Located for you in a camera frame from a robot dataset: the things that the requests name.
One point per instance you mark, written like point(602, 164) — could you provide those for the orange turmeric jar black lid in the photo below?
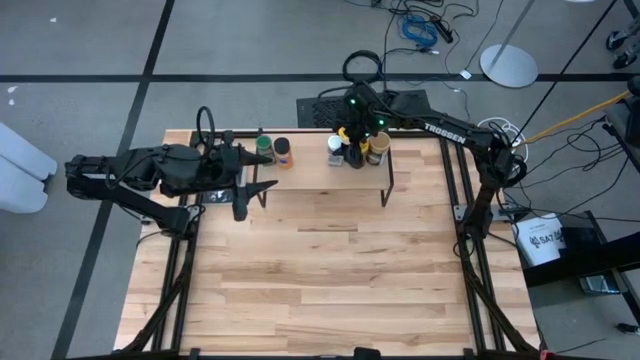
point(282, 146)

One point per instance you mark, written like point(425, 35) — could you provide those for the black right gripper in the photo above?
point(365, 112)

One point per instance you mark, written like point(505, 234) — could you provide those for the bagel seasoning jar white lid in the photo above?
point(334, 145)

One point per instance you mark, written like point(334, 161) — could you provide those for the wooden shelf black metal legs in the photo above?
point(320, 170)

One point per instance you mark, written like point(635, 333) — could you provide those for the black aluminium table frame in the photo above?
point(451, 136)

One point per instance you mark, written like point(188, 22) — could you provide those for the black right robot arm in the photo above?
point(450, 132)

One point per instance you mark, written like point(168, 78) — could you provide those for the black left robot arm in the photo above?
point(130, 200)

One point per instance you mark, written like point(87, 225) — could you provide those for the chair caster base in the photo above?
point(620, 40)

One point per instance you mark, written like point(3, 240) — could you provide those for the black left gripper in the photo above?
point(205, 170)

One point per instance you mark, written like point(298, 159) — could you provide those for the thin black slanted pole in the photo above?
point(565, 68)

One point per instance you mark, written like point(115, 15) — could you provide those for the black power strip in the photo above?
point(444, 32)

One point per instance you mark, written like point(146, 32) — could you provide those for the oregano jar green lid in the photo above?
point(263, 145)

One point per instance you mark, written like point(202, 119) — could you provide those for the black equipment cart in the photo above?
point(590, 260)

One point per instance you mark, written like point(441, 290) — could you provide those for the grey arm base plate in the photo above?
point(460, 212)

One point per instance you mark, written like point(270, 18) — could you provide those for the red frame clip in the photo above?
point(545, 355)

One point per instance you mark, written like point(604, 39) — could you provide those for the pale grey padded seat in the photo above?
point(20, 170)

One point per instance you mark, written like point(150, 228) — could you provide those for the small white tag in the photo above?
point(465, 74)

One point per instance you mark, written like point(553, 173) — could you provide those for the round grey floor stand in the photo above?
point(507, 67)

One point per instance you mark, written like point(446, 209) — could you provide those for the furikake jar tan lid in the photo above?
point(380, 143)

